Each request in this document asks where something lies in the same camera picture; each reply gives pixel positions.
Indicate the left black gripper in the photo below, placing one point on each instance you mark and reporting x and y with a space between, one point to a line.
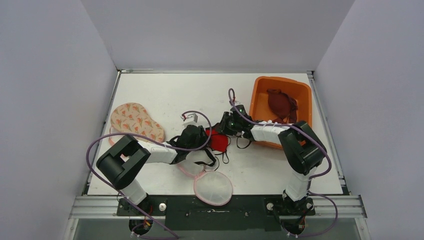
203 137

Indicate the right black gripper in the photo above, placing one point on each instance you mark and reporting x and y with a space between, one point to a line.
224 124

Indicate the white mesh pink-trimmed laundry bag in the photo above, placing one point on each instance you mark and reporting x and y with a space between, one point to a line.
209 185

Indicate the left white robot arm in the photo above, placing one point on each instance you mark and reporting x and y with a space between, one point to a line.
123 161

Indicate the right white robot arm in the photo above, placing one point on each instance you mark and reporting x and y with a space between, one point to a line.
303 150

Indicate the dark red bra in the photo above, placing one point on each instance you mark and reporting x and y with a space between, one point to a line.
282 106

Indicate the floral beige bra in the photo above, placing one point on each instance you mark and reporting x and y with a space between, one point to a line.
133 118

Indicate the orange plastic basin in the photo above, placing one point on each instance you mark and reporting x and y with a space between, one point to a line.
301 92

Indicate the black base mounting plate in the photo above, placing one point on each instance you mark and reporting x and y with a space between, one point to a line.
242 212

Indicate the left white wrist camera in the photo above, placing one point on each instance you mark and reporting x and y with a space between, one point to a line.
190 119

